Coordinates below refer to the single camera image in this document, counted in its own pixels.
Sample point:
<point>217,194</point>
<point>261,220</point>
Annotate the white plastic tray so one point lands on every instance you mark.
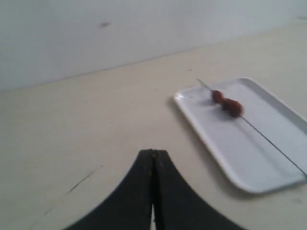
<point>248,160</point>

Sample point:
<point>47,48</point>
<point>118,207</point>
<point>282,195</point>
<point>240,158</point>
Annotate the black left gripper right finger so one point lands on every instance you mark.
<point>176,205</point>

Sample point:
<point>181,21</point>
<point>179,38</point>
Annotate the red berry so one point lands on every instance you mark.
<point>217,96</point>
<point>235,108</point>
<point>226,104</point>

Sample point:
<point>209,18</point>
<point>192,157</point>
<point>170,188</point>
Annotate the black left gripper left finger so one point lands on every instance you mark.
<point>129,206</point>

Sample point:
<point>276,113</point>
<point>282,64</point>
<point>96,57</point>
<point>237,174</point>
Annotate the thin metal skewer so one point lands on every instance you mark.
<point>243,118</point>

